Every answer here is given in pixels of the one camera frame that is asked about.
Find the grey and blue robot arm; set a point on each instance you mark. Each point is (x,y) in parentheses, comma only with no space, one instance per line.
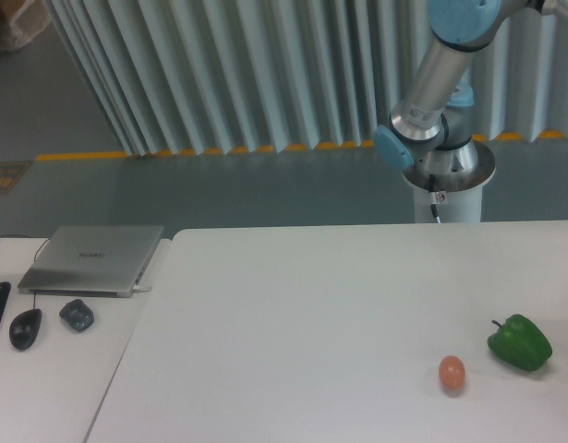
(429,133)

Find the green bell pepper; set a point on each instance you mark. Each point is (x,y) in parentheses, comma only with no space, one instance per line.
(518,342)

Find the grey corrugated partition panel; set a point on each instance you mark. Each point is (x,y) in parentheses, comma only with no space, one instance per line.
(254,75)

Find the silver closed laptop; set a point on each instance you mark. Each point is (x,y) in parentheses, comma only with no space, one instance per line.
(93,260)

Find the brown egg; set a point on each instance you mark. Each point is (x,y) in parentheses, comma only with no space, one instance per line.
(452,373)

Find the dark grey small case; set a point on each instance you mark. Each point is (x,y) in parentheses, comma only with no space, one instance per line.
(78,316)

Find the black computer mouse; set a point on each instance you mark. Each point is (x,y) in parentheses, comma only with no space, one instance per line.
(24,329)

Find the cardboard box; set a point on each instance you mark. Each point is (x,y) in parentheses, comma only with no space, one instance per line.
(20,23)

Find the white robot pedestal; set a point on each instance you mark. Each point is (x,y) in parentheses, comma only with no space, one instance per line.
(462,206)

